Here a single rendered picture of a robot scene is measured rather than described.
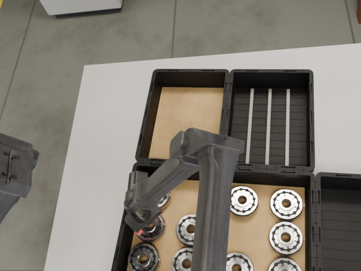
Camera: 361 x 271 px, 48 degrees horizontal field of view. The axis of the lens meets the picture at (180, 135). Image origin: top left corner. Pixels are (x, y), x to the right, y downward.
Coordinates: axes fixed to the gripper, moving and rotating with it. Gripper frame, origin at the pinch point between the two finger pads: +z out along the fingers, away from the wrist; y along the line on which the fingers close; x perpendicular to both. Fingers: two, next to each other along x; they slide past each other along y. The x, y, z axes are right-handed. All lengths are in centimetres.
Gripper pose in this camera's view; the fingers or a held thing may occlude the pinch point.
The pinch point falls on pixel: (149, 222)
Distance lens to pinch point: 136.9
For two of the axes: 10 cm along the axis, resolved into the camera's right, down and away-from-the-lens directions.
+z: 1.7, 4.7, 8.7
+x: 6.8, 5.8, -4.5
